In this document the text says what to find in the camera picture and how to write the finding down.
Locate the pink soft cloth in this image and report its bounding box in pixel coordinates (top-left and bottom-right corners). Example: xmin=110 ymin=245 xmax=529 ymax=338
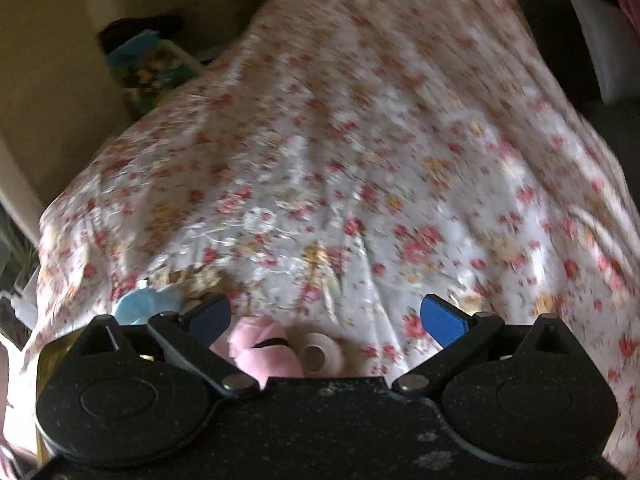
xmin=209 ymin=314 xmax=304 ymax=390

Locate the beige crochet lace doily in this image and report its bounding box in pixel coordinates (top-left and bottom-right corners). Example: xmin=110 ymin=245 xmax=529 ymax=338
xmin=148 ymin=263 xmax=241 ymax=300

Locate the beige tape roll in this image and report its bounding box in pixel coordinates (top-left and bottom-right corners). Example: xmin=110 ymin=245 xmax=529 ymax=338
xmin=291 ymin=332 xmax=345 ymax=378

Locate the gold metal tin box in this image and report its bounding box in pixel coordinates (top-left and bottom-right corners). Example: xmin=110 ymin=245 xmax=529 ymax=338
xmin=36 ymin=328 xmax=84 ymax=466

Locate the floral pink bedspread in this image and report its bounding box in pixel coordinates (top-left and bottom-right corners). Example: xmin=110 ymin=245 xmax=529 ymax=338
xmin=24 ymin=0 xmax=639 ymax=472

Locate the colourful picture book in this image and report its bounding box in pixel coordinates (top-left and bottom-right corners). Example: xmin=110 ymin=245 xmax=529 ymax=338
xmin=106 ymin=30 xmax=204 ymax=120

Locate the white pillow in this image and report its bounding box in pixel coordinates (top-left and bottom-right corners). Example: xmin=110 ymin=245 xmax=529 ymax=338
xmin=570 ymin=0 xmax=639 ymax=104

